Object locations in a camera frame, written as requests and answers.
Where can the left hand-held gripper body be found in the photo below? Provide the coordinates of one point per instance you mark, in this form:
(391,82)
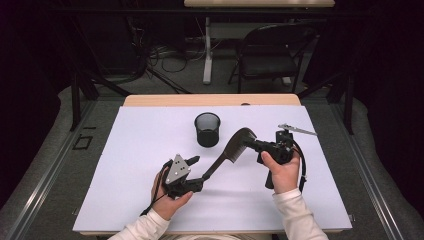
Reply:
(177,170)

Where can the person's left hand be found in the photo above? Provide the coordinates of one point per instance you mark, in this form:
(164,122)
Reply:
(168,206)

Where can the wooden table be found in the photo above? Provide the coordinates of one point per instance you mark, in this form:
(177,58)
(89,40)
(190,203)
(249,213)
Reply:
(200,100)

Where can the black folding chair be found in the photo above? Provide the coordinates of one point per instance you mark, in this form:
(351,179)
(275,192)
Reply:
(266,63)

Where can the white desk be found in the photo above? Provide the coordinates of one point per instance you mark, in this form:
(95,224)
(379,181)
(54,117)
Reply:
(258,3)

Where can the black metal stand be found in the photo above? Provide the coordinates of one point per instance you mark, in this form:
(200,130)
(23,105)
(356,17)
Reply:
(75,100)
(348,106)

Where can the person's right hand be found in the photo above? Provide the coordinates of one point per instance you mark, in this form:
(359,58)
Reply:
(286,176)

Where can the black mesh cup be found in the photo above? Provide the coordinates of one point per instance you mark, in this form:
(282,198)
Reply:
(207,136)

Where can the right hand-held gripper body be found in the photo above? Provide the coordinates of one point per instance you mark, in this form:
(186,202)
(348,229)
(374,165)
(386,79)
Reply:
(283,150)

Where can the white board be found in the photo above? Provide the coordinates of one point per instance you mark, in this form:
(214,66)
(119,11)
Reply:
(233,206)

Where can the black comb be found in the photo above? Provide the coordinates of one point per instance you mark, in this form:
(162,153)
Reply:
(233,150)

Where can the grey metal floor rail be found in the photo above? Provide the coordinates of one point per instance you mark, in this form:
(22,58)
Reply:
(50,173)
(366,173)

